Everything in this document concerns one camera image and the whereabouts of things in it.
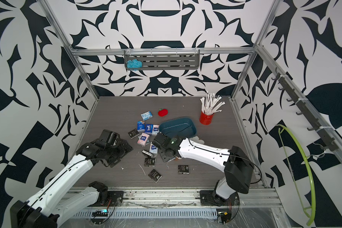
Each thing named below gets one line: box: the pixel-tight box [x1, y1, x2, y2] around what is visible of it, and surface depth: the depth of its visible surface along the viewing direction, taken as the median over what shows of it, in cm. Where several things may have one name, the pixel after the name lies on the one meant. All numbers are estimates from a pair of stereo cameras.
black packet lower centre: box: [143, 157, 157, 167], surface depth 87 cm
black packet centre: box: [142, 149, 153, 159], surface depth 88 cm
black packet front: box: [147, 168, 162, 183], surface depth 81 cm
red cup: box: [199, 111, 215, 126], surface depth 101 cm
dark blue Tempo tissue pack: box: [144, 123, 154, 134], surface depth 101 cm
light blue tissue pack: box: [140, 111, 153, 122], surface depth 107 cm
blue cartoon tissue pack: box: [136, 120, 145, 133], surface depth 101 cm
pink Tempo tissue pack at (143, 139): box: [136, 132, 150, 147], surface depth 93 cm
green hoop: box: [275, 124, 316, 227], surface depth 53 cm
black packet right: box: [177, 164, 190, 175], surface depth 83 cm
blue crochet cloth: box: [126, 58, 143, 72], surface depth 93 cm
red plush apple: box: [157, 108, 169, 117], surface depth 111 cm
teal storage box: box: [158, 117, 197, 139], surface depth 103 cm
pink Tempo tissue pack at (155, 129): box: [152, 123, 160, 136], surface depth 99 cm
